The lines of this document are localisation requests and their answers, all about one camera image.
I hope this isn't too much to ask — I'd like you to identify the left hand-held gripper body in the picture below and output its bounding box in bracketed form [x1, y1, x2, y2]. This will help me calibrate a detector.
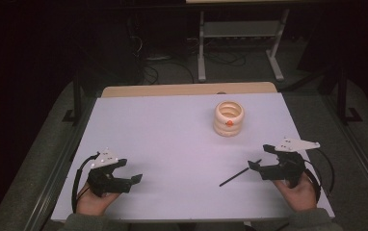
[87, 147, 132, 198]

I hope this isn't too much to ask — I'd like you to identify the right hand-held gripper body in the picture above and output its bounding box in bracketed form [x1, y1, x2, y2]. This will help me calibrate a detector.
[258, 137, 321, 190]

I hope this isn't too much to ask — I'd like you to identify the black pen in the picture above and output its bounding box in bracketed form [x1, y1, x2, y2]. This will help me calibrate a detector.
[219, 158, 263, 188]

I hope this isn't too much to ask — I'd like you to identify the person's left hand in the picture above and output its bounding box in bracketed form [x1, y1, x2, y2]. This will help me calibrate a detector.
[75, 182, 122, 216]

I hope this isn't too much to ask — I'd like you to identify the person's right hand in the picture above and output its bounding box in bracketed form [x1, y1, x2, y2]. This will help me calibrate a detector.
[273, 173, 318, 213]

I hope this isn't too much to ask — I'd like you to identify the cream ribbed pen holder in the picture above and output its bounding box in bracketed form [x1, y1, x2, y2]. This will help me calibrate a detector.
[213, 100, 245, 138]

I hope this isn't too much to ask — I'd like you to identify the black metal stand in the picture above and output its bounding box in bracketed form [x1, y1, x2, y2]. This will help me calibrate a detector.
[62, 68, 84, 127]
[335, 63, 363, 126]

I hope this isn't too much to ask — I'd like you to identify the wooden table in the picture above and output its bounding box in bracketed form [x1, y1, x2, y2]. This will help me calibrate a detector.
[101, 81, 278, 99]

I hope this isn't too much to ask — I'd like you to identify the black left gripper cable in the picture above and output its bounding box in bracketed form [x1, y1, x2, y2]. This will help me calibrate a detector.
[71, 153, 100, 215]

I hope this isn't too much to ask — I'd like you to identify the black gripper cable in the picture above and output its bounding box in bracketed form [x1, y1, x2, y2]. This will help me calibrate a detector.
[71, 153, 100, 215]
[302, 148, 336, 201]

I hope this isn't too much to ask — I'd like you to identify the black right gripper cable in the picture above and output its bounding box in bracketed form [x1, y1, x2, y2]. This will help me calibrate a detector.
[302, 148, 336, 201]

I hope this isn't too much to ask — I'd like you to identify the grey metal frame rail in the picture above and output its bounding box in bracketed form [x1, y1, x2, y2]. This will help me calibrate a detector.
[320, 92, 368, 208]
[22, 95, 97, 231]

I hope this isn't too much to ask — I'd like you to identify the white metal desk frame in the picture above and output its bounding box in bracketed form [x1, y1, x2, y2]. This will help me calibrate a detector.
[197, 9, 291, 83]

